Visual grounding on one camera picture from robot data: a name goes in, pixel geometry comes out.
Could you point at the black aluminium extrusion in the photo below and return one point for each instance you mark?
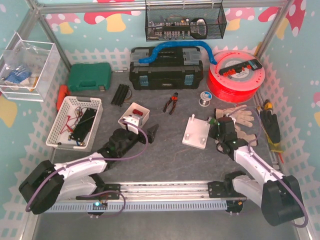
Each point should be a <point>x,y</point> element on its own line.
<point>120,95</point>

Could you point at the red filament spool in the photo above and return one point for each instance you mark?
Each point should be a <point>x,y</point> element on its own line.
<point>236,77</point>

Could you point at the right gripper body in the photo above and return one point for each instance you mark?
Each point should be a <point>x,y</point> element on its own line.
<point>215,131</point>

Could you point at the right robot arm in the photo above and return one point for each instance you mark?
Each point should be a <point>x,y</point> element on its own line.
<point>278,196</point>

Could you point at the black toolbox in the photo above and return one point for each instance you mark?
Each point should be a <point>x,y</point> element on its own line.
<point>174,68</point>

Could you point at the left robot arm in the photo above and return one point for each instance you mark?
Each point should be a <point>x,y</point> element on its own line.
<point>79,179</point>

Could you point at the clear acrylic box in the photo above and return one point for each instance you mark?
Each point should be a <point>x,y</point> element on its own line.
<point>42,58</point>

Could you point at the yellow black screwdriver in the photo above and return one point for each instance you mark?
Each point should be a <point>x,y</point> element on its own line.
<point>267,105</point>

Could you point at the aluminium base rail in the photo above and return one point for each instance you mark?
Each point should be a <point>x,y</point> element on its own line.
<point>153,191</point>

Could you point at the white slotted cable duct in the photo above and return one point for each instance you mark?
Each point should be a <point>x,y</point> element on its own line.
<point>138,206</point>

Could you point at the red large spring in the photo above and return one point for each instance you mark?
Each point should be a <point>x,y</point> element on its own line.
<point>137,112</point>

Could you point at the black circuit board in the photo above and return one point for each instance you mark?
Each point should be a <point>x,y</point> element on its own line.
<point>84,125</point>

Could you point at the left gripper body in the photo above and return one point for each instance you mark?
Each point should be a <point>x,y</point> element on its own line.
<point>145,136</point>

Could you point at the white work glove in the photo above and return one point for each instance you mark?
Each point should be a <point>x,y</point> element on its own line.
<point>240,113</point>
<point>248,137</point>

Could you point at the brown tape roll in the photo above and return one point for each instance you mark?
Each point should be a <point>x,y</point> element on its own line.
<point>129,96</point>

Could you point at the orange handled tool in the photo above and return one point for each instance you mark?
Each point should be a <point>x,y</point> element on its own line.
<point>62,93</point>

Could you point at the green plastic case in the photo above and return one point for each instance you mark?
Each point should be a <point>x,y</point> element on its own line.
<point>89,76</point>

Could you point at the white perforated basket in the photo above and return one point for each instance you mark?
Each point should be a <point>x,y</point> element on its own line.
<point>68,116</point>

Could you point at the black wire mesh basket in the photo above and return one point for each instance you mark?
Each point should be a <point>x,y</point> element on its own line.
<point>180,22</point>

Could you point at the white peg board fixture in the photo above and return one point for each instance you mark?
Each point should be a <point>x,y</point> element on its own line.
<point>196,133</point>

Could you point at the solder wire spool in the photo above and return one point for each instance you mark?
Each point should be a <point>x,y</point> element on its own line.
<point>205,99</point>

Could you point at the orange black pliers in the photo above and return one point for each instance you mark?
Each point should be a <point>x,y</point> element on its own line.
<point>173,100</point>

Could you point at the black rubber glove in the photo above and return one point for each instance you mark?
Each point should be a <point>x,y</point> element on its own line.
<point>272,130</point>

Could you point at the blue white glove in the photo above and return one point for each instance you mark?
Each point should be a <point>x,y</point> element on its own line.
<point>20,75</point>

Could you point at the white spring tray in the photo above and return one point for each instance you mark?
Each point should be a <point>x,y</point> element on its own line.
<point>129,112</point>

